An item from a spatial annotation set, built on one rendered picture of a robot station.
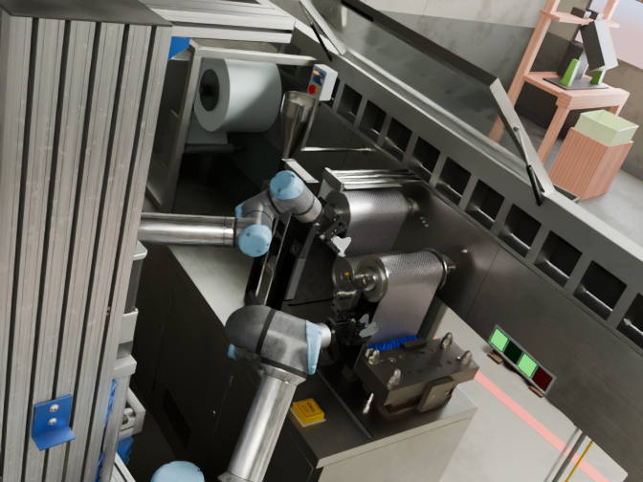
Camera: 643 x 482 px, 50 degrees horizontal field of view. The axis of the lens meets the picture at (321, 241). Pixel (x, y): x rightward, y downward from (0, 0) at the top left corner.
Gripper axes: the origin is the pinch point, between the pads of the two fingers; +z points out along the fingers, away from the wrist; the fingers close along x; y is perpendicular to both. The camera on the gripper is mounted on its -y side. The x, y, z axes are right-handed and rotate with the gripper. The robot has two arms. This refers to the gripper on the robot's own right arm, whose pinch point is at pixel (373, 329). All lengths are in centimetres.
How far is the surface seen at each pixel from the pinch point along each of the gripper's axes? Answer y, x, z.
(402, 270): 20.9, 2.2, 4.8
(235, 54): 50, 102, -9
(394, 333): -3.3, -0.3, 10.2
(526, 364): 9.6, -35.8, 29.3
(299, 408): -16.6, -9.3, -28.9
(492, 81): 88, -13, -9
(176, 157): 8, 102, -25
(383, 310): 7.9, -0.2, 0.6
